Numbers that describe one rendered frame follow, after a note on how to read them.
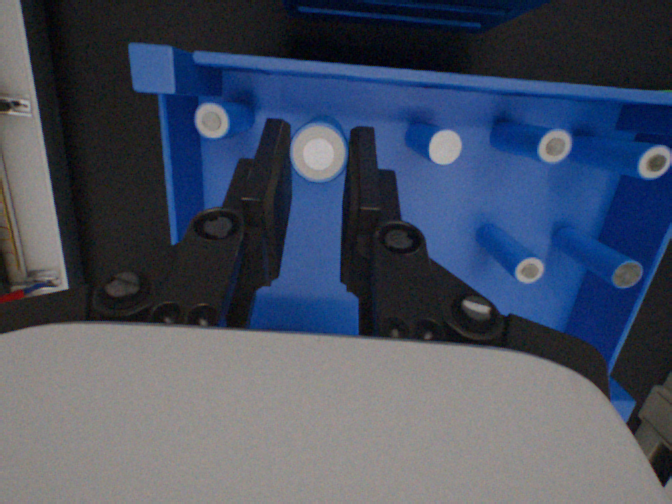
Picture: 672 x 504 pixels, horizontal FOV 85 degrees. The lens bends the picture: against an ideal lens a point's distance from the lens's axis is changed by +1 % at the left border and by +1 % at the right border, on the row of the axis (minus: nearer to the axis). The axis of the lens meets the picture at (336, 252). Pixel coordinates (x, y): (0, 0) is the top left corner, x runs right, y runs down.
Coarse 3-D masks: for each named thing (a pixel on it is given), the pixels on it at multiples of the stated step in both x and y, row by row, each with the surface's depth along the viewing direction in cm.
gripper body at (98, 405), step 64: (0, 384) 5; (64, 384) 5; (128, 384) 5; (192, 384) 5; (256, 384) 5; (320, 384) 5; (384, 384) 5; (448, 384) 5; (512, 384) 5; (576, 384) 5; (0, 448) 4; (64, 448) 4; (128, 448) 4; (192, 448) 4; (256, 448) 4; (320, 448) 4; (384, 448) 4; (448, 448) 4; (512, 448) 5; (576, 448) 5; (640, 448) 5
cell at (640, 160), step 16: (576, 144) 24; (592, 144) 23; (608, 144) 22; (624, 144) 21; (640, 144) 20; (656, 144) 19; (576, 160) 25; (592, 160) 23; (608, 160) 21; (624, 160) 20; (640, 160) 19; (656, 160) 19; (640, 176) 20; (656, 176) 20
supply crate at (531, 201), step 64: (192, 64) 18; (256, 64) 19; (320, 64) 19; (192, 128) 23; (256, 128) 25; (384, 128) 25; (448, 128) 25; (576, 128) 25; (640, 128) 23; (192, 192) 24; (320, 192) 26; (448, 192) 26; (512, 192) 26; (576, 192) 26; (640, 192) 24; (320, 256) 28; (448, 256) 28; (640, 256) 24; (256, 320) 30; (320, 320) 30; (576, 320) 29
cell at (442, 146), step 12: (408, 132) 24; (420, 132) 21; (432, 132) 19; (444, 132) 18; (456, 132) 19; (408, 144) 24; (420, 144) 20; (432, 144) 19; (444, 144) 19; (456, 144) 19; (432, 156) 19; (444, 156) 19; (456, 156) 19
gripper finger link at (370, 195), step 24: (360, 144) 10; (360, 168) 9; (360, 192) 9; (384, 192) 10; (360, 216) 8; (384, 216) 9; (360, 240) 9; (360, 264) 9; (432, 264) 8; (360, 288) 9; (456, 288) 8; (456, 312) 7; (480, 312) 7; (456, 336) 7; (480, 336) 7
